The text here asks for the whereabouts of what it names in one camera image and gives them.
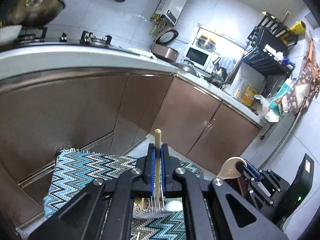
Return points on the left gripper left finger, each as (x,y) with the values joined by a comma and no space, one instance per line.
(103,208)

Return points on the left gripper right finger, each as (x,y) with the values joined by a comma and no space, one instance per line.
(213,209)

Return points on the white ceramic spoon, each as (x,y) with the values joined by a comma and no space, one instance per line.
(174,206)

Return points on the beige ceramic spoon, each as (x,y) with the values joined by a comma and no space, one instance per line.
(229,170)

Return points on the black box with led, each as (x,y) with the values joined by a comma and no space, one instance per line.
(296,193)

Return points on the zigzag patterned table cloth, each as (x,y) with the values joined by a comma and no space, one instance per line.
(75,168)

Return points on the yellow oil bottle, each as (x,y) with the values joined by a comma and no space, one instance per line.
(248,96)

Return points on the floral hanging apron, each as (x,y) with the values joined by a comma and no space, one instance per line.
(304,88)

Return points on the steel pan lid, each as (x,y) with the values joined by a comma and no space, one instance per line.
(188,69)

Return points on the black dish rack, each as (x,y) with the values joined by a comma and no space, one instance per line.
(267,52)

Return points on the white microwave oven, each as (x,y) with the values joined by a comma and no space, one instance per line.
(199,57)

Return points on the steel pot on microwave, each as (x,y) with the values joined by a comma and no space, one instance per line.
(206,43)

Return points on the yellow roll on rack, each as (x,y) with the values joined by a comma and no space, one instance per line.
(294,31)

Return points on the pink rice cooker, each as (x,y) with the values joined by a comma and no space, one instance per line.
(161,43)

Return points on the gas stove top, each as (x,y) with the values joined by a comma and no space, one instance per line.
(31,36)

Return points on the white small bowl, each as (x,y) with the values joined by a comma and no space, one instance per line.
(9,34)

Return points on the white gas water heater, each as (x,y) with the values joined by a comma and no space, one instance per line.
(170,10)

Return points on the steel wok with handle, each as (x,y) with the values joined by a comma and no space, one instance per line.
(34,13)

